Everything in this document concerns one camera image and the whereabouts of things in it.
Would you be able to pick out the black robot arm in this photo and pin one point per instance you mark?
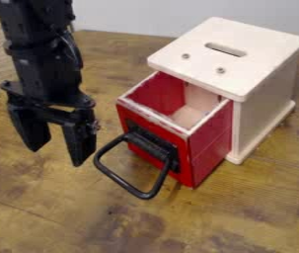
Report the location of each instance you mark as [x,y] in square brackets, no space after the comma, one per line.
[36,22]

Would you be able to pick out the white wooden box cabinet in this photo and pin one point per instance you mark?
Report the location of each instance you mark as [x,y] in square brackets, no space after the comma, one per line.
[245,63]

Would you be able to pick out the red drawer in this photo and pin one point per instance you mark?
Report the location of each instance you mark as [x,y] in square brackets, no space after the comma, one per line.
[185,115]

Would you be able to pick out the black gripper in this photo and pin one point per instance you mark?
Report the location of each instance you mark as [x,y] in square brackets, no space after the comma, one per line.
[46,96]

